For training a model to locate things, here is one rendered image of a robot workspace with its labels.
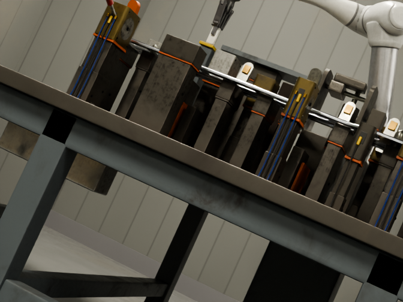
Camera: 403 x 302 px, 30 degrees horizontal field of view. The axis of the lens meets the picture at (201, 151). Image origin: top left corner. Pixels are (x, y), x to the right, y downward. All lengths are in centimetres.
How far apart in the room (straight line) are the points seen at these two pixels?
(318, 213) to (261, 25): 382
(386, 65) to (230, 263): 251
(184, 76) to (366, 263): 91
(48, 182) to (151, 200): 343
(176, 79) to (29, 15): 305
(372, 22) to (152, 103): 102
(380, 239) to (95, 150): 70
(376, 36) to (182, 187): 138
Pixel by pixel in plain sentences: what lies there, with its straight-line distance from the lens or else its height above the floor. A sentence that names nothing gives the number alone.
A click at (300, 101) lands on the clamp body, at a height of 98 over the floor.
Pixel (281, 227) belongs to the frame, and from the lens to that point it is 170.
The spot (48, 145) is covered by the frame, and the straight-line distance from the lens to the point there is 189.
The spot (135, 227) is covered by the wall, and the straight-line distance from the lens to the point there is 530.
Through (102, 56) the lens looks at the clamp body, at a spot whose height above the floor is 89.
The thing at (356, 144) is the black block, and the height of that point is 92.
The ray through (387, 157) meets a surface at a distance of 232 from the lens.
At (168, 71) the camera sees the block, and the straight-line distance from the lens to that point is 232.
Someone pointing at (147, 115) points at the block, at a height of 77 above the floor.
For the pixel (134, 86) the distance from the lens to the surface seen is 255.
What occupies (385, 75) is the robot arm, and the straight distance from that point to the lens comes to 293.
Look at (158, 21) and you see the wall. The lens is 559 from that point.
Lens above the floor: 58
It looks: 4 degrees up
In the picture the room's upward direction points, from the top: 25 degrees clockwise
